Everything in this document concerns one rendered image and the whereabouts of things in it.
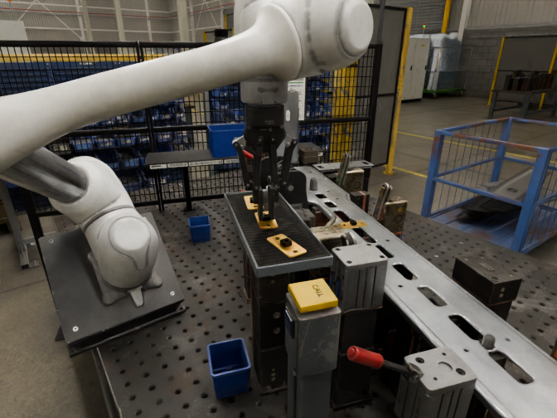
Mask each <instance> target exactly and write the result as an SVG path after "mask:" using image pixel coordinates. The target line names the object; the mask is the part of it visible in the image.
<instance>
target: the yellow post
mask: <svg viewBox="0 0 557 418"><path fill-rule="evenodd" d="M345 75H346V76H349V75H350V67H347V68H346V67H345V68H343V69H342V78H337V87H341V96H344V87H342V86H345ZM353 75H354V67H351V76H353ZM346 86H349V77H346ZM350 86H353V77H350ZM335 96H336V88H334V94H333V97H334V98H333V106H335V102H336V97H335ZM345 96H348V87H346V88H345ZM349 96H352V87H350V88H349ZM347 98H348V97H345V100H344V97H341V102H340V106H343V100H344V106H345V107H344V113H343V115H346V109H347V106H346V105H347ZM339 101H340V97H337V103H336V106H339ZM349 114H351V106H348V111H347V115H348V116H347V117H351V116H350V115H349ZM349 123H350V122H347V123H346V124H347V126H345V125H342V133H343V135H342V137H341V134H338V140H337V142H341V141H342V142H345V134H344V133H345V132H347V133H349V128H350V125H349ZM351 135H352V134H350V139H349V142H350V143H349V150H351ZM340 147H341V158H342V156H343V154H344V151H342V150H344V143H338V144H337V151H340ZM347 149H348V143H345V150H347ZM336 153H337V159H340V152H333V158H332V143H331V151H330V160H333V159H336ZM332 162H333V163H335V162H336V160H333V161H332Z"/></svg>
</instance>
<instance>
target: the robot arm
mask: <svg viewBox="0 0 557 418"><path fill-rule="evenodd" d="M372 34H373V16H372V13H371V9H370V7H369V6H368V3H367V1H366V0H235V8H234V36H233V37H231V38H228V39H225V40H223V41H218V42H216V43H213V44H210V45H208V46H203V47H200V48H196V49H194V50H190V51H184V52H181V53H177V54H174V55H170V56H164V57H161V58H157V59H154V60H150V61H145V62H141V63H138V64H134V65H130V66H125V67H121V68H118V69H114V70H109V71H106V72H102V73H99V74H95V75H90V76H86V77H83V78H80V79H77V80H72V81H68V82H66V83H62V84H59V85H53V86H50V87H46V88H42V89H39V90H32V91H28V92H24V93H20V94H15V95H6V96H2V97H0V179H2V180H4V181H7V182H10V183H13V184H15V185H18V186H20V187H24V188H26V189H28V190H30V191H33V192H36V193H39V194H41V195H43V196H46V197H48V199H49V201H50V203H51V205H52V206H53V207H54V208H55V209H56V210H57V211H59V212H61V213H62V214H64V215H65V216H67V217H68V218H70V219H71V220H72V221H73V222H74V223H76V224H78V226H79V227H80V229H81V230H82V231H83V232H84V234H85V237H86V239H87V241H88V242H89V244H90V248H91V250H92V251H91V252H90V253H89V254H88V260H89V261H90V263H91V264H92V265H93V267H94V271H95V273H96V276H97V279H98V281H99V286H100V288H101V291H102V294H103V304H104V305H106V306H110V305H112V304H114V303H115V302H116V301H118V300H120V299H123V298H126V297H128V296H130V298H131V300H132V301H133V303H134V305H135V307H136V308H139V307H141V306H142V305H143V304H144V302H143V296H142V291H144V290H147V289H151V288H159V287H160V286H162V278H161V277H160V276H159V274H158V273H157V270H156V268H155V263H156V259H157V253H158V238H157V233H156V231H155V230H154V228H153V226H152V225H151V224H150V223H149V222H148V221H147V220H146V219H144V218H143V217H141V216H140V215H139V213H138V212H137V211H136V209H135V208H134V206H133V203H132V201H131V199H130V197H129V195H128V194H127V192H126V190H125V189H124V186H123V185H122V183H121V182H120V181H119V179H118V178H117V176H116V175H115V173H114V172H113V170H112V169H111V168H110V167H109V166H108V165H106V164H105V163H103V162H101V161H100V160H98V159H96V158H92V157H87V156H81V157H76V158H72V159H70V160H68V161H66V160H64V159H63V158H61V157H59V156H58V155H56V154H54V153H53V152H51V151H49V150H48V149H46V148H43V147H44V146H45V145H47V144H49V143H51V142H52V141H54V140H56V139H58V138H60V137H62V136H64V135H66V134H68V133H70V132H73V131H75V130H77V129H80V128H83V127H85V126H87V125H90V124H94V123H97V122H99V121H102V120H106V119H110V118H113V117H116V116H120V115H122V114H128V113H131V112H134V111H137V110H141V109H146V108H149V107H152V106H155V105H160V104H164V103H167V102H170V101H173V100H179V99H181V98H185V97H187V96H191V95H196V94H200V93H202V92H206V91H208V90H214V89H217V88H220V87H223V86H227V85H232V84H235V83H238V82H240V98H241V101H242V102H243V103H246V105H245V131H244V132H243V136H241V137H240V138H238V139H233V140H232V144H233V146H234V148H235V150H236V152H237V154H238V159H239V162H240V170H241V174H242V178H243V182H244V185H245V187H246V188H251V189H252V193H253V202H254V204H258V218H259V221H262V220H263V189H262V187H261V186H260V185H259V180H260V168H261V158H262V153H265V152H267V153H269V166H270V176H271V184H272V185H268V202H269V215H270V220H274V203H275V202H278V201H279V189H280V187H281V186H286V185H287V184H288V175H289V171H290V166H291V162H292V156H293V150H294V149H295V147H296V145H297V143H298V141H297V140H296V139H295V138H294V137H290V136H288V135H287V134H286V131H285V129H284V105H283V104H282V103H285V102H287V101H288V82H289V81H291V80H297V79H302V78H306V77H310V76H315V75H323V74H325V73H326V72H327V71H335V70H340V69H343V68H345V67H347V66H349V65H351V64H353V63H354V62H356V61H357V60H359V59H360V58H361V57H362V56H363V55H364V54H365V52H366V50H367V48H368V46H369V44H370V41H371V38H372ZM245 141H246V142H247V143H248V144H249V145H250V147H251V148H252V149H253V150H254V161H253V177H252V181H250V180H249V174H248V169H247V165H246V161H245V154H244V151H243V148H245ZM283 141H284V144H285V150H284V154H283V163H282V168H281V173H280V179H279V174H278V164H277V149H278V148H279V146H280V144H281V143H282V142H283Z"/></svg>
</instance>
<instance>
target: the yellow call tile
mask: <svg viewBox="0 0 557 418"><path fill-rule="evenodd" d="M288 291H289V293H290V294H291V296H292V298H293V301H294V302H295V304H296V305H297V307H298V310H299V312H300V313H301V314H302V313H306V312H311V311H315V310H319V309H327V308H331V307H336V306H337V305H338V299H337V297H336V296H335V294H334V293H333V292H332V291H331V289H330V288H329V286H328V285H327V283H326V282H325V280H324V279H314V280H309V281H304V282H299V283H294V284H289V285H288Z"/></svg>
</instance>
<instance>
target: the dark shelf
mask: <svg viewBox="0 0 557 418"><path fill-rule="evenodd" d="M311 147H313V148H315V149H316V150H318V157H325V156H326V151H325V150H324V149H322V148H319V147H318V146H317V145H315V144H314V143H311V142H309V143H298V153H299V149H300V148H311ZM232 163H240V162H239V159H238V156H232V157H221V158H213V157H212V155H211V152H210V150H209V149H198V150H186V151H173V152H160V153H147V158H146V163H145V167H146V170H158V169H169V168H187V167H199V166H210V165H221V164H232Z"/></svg>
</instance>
